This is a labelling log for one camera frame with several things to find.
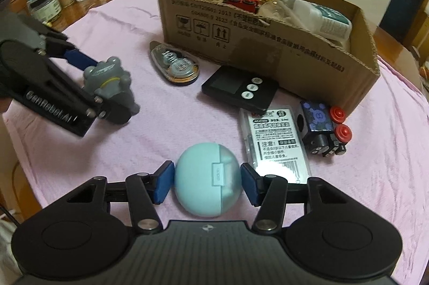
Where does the cardboard box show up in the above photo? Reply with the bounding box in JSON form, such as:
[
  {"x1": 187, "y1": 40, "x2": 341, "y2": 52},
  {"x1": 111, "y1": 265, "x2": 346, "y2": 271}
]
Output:
[{"x1": 158, "y1": 0, "x2": 380, "y2": 113}]

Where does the black digital timer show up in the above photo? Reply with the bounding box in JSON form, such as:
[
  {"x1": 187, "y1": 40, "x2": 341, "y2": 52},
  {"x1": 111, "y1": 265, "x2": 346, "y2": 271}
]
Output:
[{"x1": 201, "y1": 66, "x2": 279, "y2": 115}]

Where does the correction tape dispenser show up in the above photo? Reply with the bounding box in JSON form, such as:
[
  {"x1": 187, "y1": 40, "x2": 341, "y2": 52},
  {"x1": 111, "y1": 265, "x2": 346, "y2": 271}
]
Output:
[{"x1": 149, "y1": 40, "x2": 200, "y2": 86}]

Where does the clear lead refill box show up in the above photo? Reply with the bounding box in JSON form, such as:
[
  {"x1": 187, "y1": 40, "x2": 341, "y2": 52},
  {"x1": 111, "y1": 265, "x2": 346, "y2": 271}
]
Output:
[{"x1": 240, "y1": 106, "x2": 310, "y2": 183}]

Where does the light blue egg case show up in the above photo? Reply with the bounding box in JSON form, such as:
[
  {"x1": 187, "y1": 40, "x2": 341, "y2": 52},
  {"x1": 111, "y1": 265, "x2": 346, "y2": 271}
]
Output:
[{"x1": 175, "y1": 143, "x2": 241, "y2": 218}]

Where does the grey mouse figurine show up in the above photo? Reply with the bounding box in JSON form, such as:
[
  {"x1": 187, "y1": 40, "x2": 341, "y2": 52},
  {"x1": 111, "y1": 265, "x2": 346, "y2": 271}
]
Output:
[{"x1": 83, "y1": 57, "x2": 140, "y2": 116}]

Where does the pink table cloth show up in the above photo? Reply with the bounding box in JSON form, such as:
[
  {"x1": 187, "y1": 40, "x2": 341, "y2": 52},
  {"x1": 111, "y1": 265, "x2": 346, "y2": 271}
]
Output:
[{"x1": 3, "y1": 0, "x2": 428, "y2": 284}]

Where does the dark blue toy train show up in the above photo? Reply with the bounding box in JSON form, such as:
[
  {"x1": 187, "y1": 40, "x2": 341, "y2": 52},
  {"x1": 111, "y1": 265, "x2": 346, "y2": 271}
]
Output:
[{"x1": 296, "y1": 101, "x2": 353, "y2": 157}]

